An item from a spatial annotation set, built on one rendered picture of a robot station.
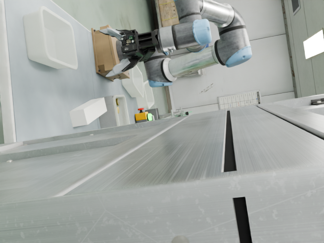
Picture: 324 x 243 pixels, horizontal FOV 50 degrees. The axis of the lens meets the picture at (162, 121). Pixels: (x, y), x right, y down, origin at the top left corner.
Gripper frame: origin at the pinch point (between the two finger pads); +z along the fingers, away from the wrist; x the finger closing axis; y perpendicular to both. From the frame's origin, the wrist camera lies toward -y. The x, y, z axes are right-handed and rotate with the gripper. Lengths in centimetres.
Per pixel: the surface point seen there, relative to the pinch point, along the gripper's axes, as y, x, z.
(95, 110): -25.4, 14.6, 15.2
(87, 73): -36.1, -3.3, 21.3
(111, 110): -42.8, 14.0, 14.7
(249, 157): 86, 32, -39
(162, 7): -575, -233, 66
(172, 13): -575, -216, 47
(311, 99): 24, 26, -56
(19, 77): 15.2, 6.1, 21.1
